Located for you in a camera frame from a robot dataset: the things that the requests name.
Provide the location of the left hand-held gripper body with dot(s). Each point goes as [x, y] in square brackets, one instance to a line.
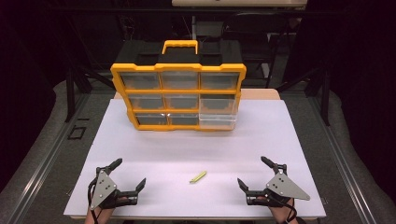
[104, 188]

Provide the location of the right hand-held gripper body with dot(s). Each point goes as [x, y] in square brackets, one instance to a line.
[285, 188]

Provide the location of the small yellow-green stick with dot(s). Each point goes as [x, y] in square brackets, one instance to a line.
[198, 177]

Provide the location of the clear plastic drawer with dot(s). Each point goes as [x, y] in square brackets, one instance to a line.
[218, 122]

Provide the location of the person's right hand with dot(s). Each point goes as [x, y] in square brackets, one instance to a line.
[280, 214]

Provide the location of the person's left hand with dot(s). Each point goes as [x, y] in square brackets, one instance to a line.
[102, 215]

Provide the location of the white board mat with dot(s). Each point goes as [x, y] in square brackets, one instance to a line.
[186, 149]

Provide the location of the black metal stand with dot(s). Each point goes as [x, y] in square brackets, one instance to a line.
[325, 99]
[70, 93]

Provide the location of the grid of clear drawers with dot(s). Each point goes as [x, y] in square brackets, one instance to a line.
[180, 80]

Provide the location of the yellow and black drawer organizer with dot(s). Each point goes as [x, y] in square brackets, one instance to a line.
[179, 66]

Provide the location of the black chair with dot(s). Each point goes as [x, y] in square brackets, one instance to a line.
[249, 40]

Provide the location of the black square floor frame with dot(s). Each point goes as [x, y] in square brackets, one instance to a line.
[77, 132]

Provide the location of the grey metal floor rail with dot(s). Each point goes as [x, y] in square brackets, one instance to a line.
[46, 161]
[345, 168]

